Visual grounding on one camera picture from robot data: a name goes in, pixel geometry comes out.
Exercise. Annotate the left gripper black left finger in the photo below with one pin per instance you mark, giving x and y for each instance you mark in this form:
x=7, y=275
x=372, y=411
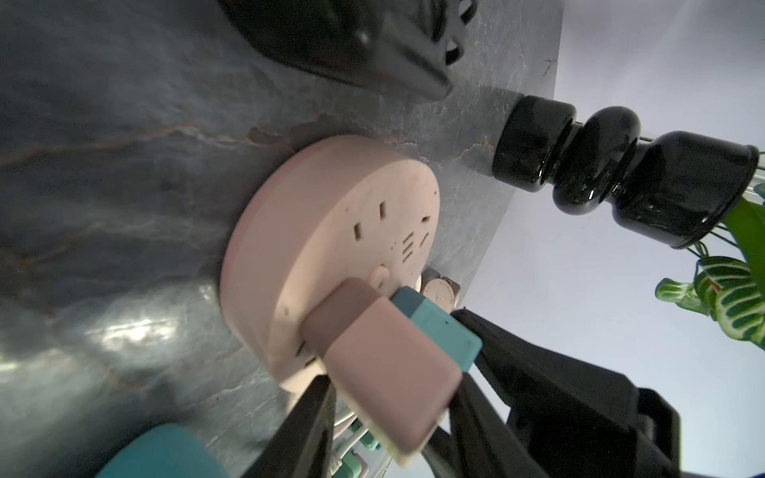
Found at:
x=301, y=447

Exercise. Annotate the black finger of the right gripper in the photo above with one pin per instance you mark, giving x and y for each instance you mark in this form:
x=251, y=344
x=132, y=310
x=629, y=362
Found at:
x=576, y=419

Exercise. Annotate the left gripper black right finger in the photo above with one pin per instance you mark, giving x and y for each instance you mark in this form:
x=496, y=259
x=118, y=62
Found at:
x=479, y=444

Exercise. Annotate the teal adapter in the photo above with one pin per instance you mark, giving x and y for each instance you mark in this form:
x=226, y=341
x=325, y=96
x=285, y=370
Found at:
x=451, y=336

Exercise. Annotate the pink adapter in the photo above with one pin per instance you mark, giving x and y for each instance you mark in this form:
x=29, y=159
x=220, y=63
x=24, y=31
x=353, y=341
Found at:
x=398, y=381

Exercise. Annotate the teal triangular power socket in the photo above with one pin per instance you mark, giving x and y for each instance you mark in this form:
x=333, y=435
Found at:
x=167, y=450

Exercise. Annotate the round beige power socket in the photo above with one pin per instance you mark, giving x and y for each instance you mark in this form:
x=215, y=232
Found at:
x=343, y=207

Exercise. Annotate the green artificial plant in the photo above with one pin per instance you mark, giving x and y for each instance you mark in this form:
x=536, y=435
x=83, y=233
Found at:
x=729, y=291

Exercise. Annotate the black ribbed vase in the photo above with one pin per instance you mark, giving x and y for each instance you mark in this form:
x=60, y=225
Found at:
x=673, y=189

